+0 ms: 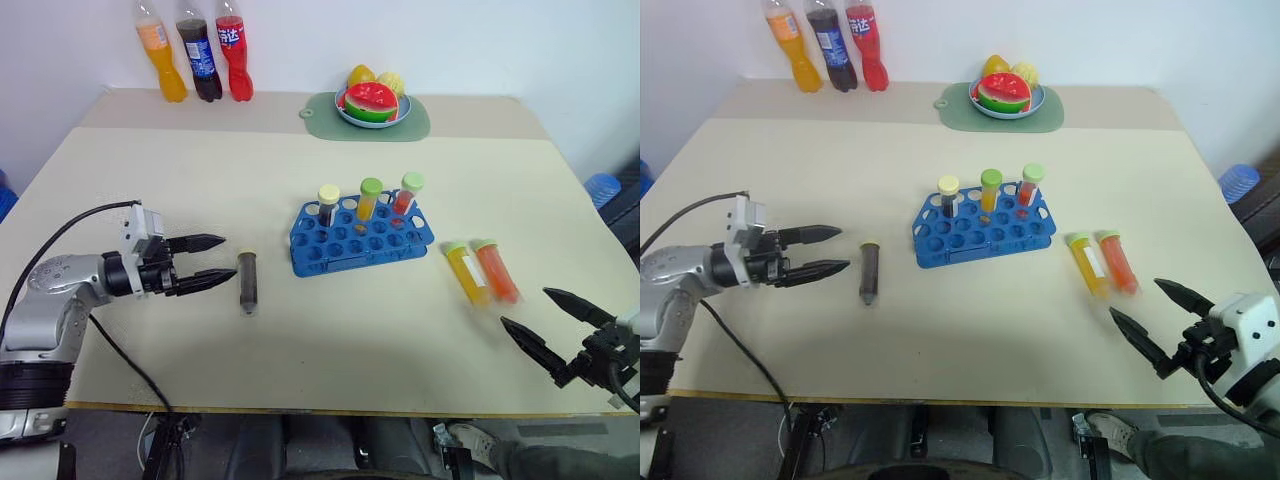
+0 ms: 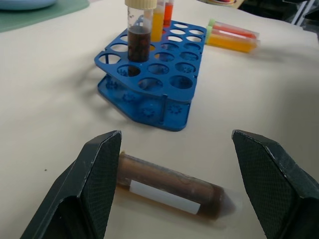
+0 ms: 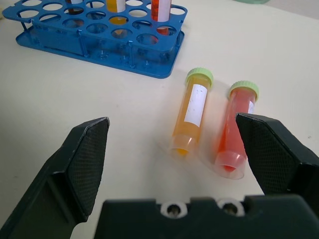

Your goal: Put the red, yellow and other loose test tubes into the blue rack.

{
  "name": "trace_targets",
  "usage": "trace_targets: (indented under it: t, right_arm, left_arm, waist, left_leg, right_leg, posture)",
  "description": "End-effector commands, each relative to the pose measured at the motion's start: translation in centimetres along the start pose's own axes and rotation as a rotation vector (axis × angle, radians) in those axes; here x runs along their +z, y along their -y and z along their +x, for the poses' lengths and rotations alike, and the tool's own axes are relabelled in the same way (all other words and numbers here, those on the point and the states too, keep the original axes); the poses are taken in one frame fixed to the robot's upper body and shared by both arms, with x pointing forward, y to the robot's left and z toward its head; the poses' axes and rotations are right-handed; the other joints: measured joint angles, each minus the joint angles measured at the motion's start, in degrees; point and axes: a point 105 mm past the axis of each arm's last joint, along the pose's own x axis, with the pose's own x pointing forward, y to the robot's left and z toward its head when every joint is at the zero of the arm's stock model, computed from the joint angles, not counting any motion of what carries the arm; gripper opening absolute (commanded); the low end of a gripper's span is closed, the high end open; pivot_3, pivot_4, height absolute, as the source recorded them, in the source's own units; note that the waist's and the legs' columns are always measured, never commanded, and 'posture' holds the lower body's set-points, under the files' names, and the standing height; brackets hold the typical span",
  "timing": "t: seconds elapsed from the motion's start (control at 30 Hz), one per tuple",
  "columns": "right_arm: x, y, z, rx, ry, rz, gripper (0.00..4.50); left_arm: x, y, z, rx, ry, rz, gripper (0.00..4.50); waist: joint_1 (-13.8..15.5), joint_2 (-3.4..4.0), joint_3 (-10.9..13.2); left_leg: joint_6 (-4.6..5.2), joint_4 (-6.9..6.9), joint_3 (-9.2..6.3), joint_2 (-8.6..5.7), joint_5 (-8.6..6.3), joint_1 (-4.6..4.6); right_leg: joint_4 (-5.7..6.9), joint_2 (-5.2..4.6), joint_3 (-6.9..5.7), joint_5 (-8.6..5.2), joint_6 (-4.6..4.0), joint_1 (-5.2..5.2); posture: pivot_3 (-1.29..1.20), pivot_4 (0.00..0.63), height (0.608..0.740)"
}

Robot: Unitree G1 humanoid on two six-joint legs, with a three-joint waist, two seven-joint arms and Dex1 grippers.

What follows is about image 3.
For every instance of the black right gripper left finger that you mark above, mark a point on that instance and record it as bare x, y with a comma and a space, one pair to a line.
74, 164

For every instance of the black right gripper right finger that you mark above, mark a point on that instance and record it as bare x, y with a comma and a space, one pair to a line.
274, 154

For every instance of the blue test tube rack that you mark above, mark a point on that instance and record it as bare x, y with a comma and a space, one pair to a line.
104, 37

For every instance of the dark tube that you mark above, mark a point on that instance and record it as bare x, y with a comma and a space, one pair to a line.
74, 8

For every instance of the pale green object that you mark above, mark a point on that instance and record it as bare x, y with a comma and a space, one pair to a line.
251, 1

